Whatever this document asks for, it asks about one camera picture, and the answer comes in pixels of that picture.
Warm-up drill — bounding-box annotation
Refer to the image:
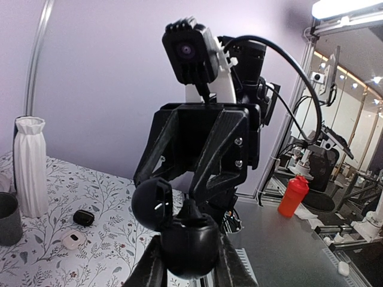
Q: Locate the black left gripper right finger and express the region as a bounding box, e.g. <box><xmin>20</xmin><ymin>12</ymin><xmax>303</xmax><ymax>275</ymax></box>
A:
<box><xmin>217</xmin><ymin>234</ymin><xmax>257</xmax><ymax>287</ymax></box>

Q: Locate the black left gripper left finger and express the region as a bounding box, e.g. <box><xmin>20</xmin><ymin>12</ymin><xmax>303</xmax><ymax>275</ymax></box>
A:
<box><xmin>125</xmin><ymin>235</ymin><xmax>168</xmax><ymax>287</ymax></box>

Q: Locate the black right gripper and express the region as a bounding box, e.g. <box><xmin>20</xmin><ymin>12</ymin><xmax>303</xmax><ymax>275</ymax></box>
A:
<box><xmin>133</xmin><ymin>103</ymin><xmax>260</xmax><ymax>215</ymax></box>

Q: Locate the black earbuds charging case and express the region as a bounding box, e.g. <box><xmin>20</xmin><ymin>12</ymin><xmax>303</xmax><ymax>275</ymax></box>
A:
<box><xmin>131</xmin><ymin>178</ymin><xmax>220</xmax><ymax>280</ymax></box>

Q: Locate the white open earbuds case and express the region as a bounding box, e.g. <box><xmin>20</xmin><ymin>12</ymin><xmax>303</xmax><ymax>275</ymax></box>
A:
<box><xmin>61</xmin><ymin>229</ymin><xmax>86</xmax><ymax>251</ymax></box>

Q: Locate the small black closed case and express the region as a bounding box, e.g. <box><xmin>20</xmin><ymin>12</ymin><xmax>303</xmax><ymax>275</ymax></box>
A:
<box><xmin>72</xmin><ymin>209</ymin><xmax>95</xmax><ymax>227</ymax></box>

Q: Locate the small white case outside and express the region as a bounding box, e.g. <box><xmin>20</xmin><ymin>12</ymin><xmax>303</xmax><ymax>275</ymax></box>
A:
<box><xmin>338</xmin><ymin>261</ymin><xmax>350</xmax><ymax>277</ymax></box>

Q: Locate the floral patterned table mat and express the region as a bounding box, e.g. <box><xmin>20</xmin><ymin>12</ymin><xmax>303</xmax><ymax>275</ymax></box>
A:
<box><xmin>1</xmin><ymin>157</ymin><xmax>154</xmax><ymax>286</ymax></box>

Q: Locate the red shaker bottle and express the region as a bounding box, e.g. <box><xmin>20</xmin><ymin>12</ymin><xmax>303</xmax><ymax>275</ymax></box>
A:
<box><xmin>278</xmin><ymin>175</ymin><xmax>309</xmax><ymax>218</ymax></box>

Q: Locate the dark grey mug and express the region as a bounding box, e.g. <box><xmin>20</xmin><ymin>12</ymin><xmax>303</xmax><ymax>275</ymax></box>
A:
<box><xmin>0</xmin><ymin>192</ymin><xmax>23</xmax><ymax>246</ymax></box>

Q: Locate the white ribbed vase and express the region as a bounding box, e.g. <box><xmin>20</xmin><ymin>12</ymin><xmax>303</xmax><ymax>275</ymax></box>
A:
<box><xmin>13</xmin><ymin>116</ymin><xmax>48</xmax><ymax>218</ymax></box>

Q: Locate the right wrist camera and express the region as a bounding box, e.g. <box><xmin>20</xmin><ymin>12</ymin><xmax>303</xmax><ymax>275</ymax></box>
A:
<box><xmin>162</xmin><ymin>16</ymin><xmax>219</xmax><ymax>85</ymax></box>

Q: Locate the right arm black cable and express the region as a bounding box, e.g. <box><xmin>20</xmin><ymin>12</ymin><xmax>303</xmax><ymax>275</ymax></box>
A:
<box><xmin>196</xmin><ymin>35</ymin><xmax>324</xmax><ymax>147</ymax></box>

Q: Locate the right aluminium frame post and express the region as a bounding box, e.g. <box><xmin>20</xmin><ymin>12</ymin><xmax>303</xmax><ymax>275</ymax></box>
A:
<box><xmin>23</xmin><ymin>0</ymin><xmax>55</xmax><ymax>116</ymax></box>

